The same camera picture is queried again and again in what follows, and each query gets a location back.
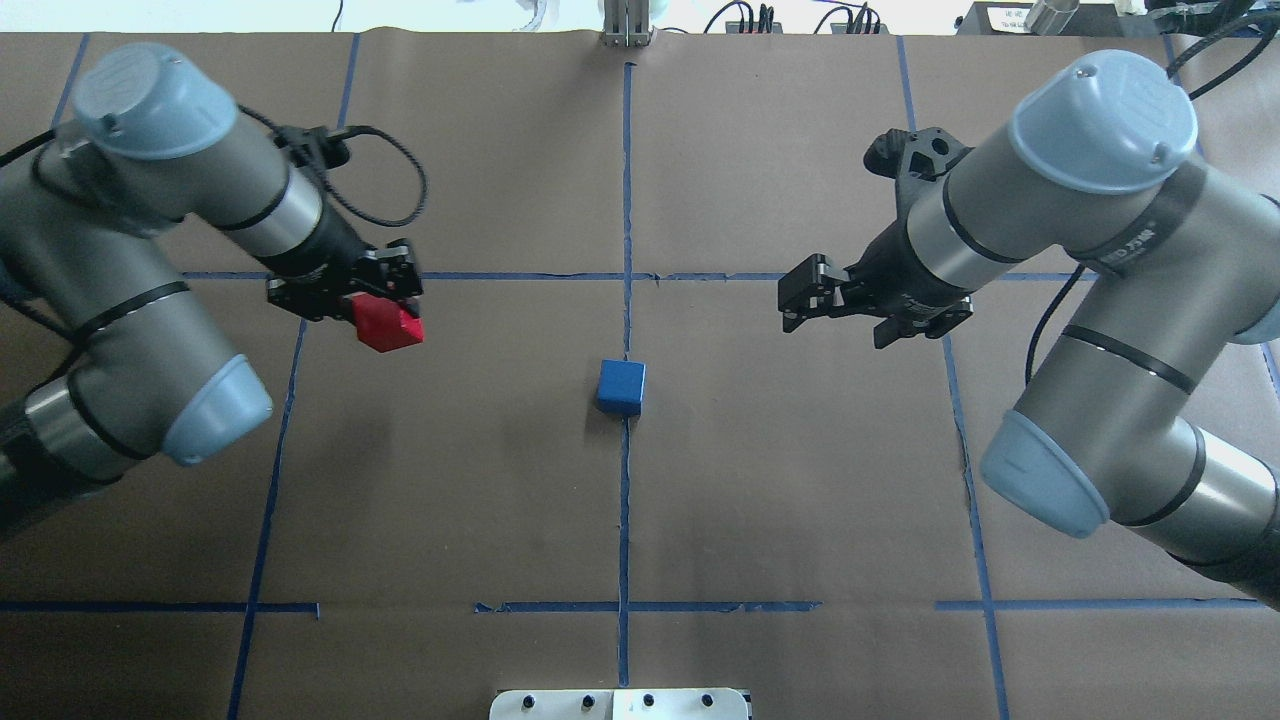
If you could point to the aluminium frame post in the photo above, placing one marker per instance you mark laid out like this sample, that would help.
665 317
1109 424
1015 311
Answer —
626 23

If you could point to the white pole base plate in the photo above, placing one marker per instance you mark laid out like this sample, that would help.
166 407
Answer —
623 703

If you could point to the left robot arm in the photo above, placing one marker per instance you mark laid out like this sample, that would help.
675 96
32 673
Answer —
152 141

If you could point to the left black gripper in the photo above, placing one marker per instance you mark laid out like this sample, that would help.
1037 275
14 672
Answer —
322 253

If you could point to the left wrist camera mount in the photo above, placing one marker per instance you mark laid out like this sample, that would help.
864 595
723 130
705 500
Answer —
318 148

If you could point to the blue block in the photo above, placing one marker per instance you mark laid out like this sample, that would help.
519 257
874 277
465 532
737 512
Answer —
620 390

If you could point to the red block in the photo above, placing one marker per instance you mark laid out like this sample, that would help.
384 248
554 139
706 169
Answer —
386 337

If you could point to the metal cup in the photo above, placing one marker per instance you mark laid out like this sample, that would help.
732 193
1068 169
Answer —
1050 17

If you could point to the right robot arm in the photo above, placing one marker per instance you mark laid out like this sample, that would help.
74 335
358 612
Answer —
1100 161

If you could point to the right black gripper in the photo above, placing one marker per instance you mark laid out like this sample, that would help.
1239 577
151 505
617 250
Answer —
903 270

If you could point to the black box under cup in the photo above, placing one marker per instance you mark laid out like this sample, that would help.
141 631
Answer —
1015 18

